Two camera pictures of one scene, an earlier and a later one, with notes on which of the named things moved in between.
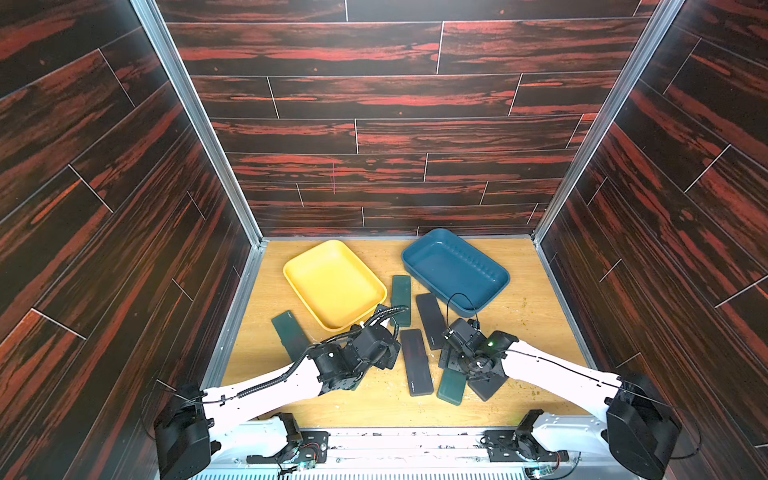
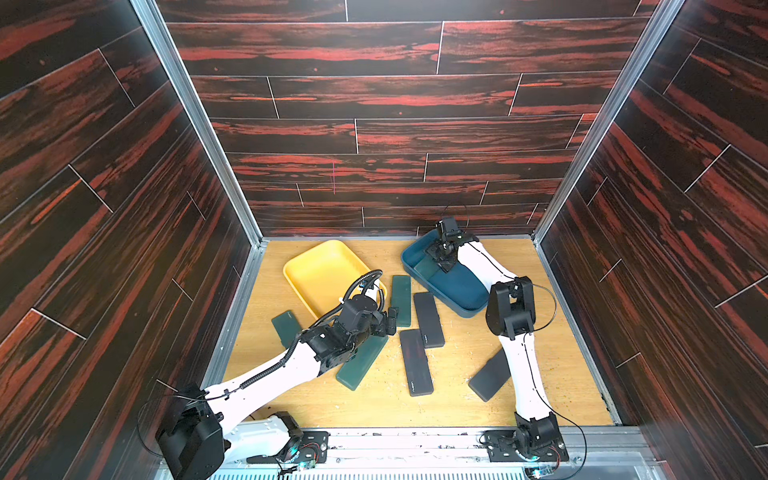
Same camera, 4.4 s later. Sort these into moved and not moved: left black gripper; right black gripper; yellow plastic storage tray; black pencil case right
Moved: left black gripper; right black gripper
Not moved: yellow plastic storage tray; black pencil case right
